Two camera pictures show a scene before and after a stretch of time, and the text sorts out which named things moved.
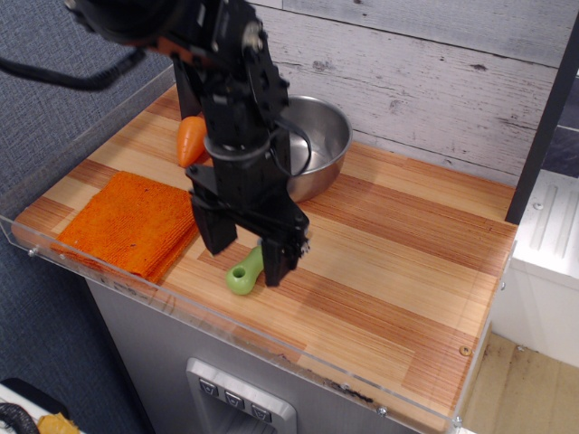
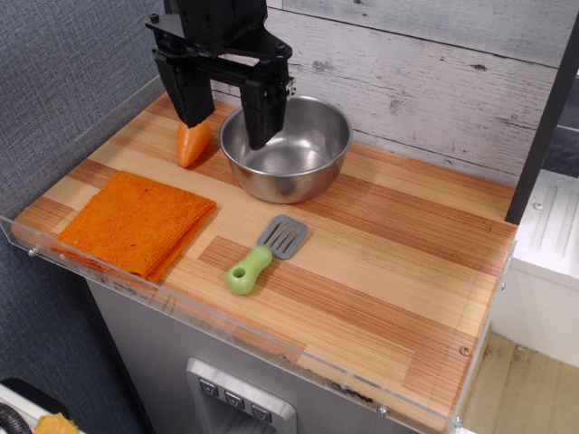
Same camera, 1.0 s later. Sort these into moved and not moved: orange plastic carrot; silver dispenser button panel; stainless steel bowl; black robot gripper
Moved: black robot gripper
Not moved: silver dispenser button panel; orange plastic carrot; stainless steel bowl
